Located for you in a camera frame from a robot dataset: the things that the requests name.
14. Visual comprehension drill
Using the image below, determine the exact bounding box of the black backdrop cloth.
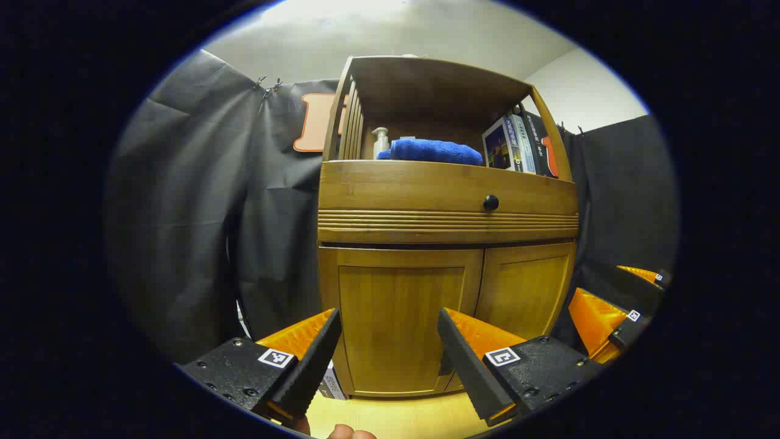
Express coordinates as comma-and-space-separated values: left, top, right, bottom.
104, 49, 680, 366

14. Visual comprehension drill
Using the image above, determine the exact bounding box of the wooden cabinet drawer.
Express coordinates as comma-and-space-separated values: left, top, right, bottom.
318, 160, 580, 244

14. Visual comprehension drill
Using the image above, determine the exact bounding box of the blue folded towel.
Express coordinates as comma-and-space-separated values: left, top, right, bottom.
377, 139, 483, 166

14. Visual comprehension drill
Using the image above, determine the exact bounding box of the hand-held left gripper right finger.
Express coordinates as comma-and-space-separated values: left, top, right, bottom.
437, 307, 604, 427

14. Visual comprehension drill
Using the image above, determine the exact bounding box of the wooden double-door shoe cabinet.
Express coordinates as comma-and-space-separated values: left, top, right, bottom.
317, 55, 580, 400

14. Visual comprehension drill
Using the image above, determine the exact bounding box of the wooden cabinet door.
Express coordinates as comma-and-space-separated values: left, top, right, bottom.
445, 242, 576, 391
318, 244, 485, 397

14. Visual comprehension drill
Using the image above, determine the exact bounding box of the white printed box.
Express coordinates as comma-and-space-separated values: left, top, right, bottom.
318, 360, 348, 400

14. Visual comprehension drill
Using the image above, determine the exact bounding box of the dark blue book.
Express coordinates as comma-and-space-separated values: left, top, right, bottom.
483, 119, 520, 170

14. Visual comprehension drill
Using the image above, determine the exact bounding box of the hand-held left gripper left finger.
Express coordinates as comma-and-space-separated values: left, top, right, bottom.
177, 308, 343, 427

